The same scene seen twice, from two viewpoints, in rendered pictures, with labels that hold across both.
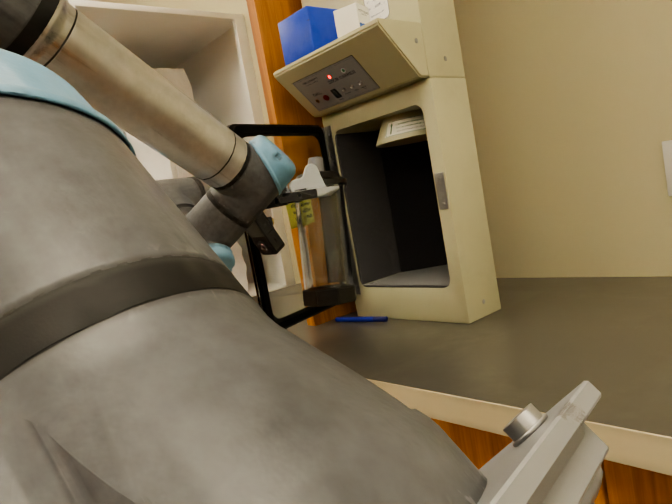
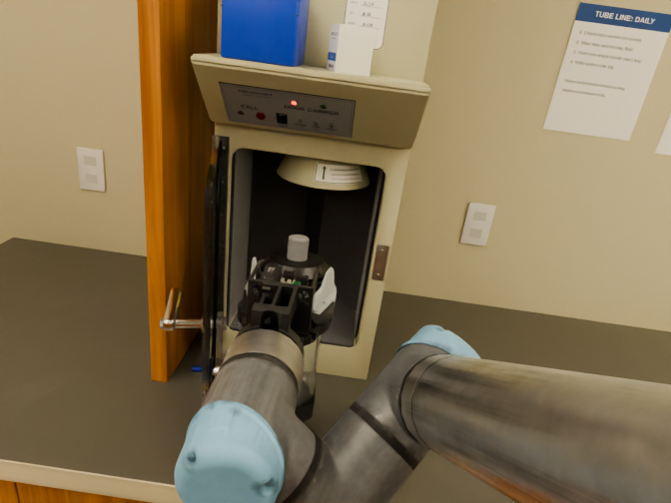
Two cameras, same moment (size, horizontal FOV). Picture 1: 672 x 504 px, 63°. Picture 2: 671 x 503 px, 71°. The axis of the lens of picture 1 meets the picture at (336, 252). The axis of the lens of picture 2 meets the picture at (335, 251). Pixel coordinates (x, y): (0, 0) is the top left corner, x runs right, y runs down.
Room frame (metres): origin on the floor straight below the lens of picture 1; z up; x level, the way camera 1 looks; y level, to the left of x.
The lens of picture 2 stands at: (0.61, 0.42, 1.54)
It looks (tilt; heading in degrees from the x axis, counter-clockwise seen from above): 23 degrees down; 311
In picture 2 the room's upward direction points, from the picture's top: 8 degrees clockwise
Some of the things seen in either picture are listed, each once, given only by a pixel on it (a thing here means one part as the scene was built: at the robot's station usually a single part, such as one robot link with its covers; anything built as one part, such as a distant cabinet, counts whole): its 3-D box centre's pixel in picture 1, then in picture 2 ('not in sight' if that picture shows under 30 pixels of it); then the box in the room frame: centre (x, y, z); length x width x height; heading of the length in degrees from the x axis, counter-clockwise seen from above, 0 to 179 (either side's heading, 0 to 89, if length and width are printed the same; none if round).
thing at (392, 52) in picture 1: (345, 74); (312, 105); (1.12, -0.08, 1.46); 0.32 x 0.11 x 0.10; 40
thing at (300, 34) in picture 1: (314, 38); (267, 26); (1.18, -0.03, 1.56); 0.10 x 0.10 x 0.09; 40
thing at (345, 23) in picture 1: (353, 25); (349, 50); (1.09, -0.11, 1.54); 0.05 x 0.05 x 0.06; 58
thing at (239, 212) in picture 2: (425, 195); (308, 231); (1.24, -0.22, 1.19); 0.26 x 0.24 x 0.35; 40
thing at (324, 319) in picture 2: (291, 197); (310, 318); (0.94, 0.06, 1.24); 0.09 x 0.05 x 0.02; 106
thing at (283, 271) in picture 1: (296, 221); (211, 288); (1.14, 0.07, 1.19); 0.30 x 0.01 x 0.40; 145
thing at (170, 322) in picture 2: not in sight; (185, 308); (1.10, 0.14, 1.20); 0.10 x 0.05 x 0.03; 145
